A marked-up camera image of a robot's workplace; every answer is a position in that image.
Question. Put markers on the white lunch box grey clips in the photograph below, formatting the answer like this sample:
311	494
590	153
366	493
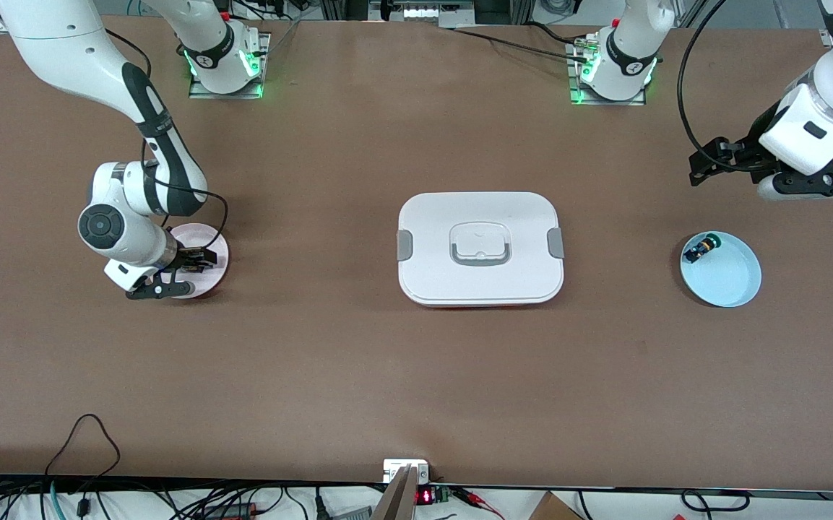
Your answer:
481	285

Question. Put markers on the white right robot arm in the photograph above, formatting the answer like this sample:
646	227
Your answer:
62	43

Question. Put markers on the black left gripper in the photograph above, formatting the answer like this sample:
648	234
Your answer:
747	154

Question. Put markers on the black plug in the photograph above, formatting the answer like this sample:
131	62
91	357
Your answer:
321	505

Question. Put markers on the orange push button switch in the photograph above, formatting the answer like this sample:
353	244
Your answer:
196	266

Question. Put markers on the grey mount beam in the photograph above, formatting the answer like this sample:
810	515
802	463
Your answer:
396	498

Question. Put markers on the white socket block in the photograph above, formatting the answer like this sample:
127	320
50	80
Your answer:
396	466

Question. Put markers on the silver table edge rail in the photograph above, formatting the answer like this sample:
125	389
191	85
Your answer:
826	37

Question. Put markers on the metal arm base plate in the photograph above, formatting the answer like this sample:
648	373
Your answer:
582	101
199	94

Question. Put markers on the red black clip leads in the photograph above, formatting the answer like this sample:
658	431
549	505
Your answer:
477	498

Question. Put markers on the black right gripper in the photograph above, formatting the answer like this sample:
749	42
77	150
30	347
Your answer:
186	254

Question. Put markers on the circuit board red display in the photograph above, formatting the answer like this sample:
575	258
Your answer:
427	495

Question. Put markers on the black and blue small part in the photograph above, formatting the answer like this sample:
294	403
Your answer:
701	249

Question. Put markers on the brown cardboard piece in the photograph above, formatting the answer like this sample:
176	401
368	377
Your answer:
553	507

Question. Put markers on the aluminium frame structure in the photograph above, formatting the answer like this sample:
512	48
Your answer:
423	11

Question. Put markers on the black power adapter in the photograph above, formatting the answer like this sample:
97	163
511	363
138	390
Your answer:
232	510

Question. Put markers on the pink round plate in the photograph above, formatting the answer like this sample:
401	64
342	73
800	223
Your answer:
206	283

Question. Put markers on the light blue round plate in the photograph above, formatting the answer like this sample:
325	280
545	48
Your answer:
727	282

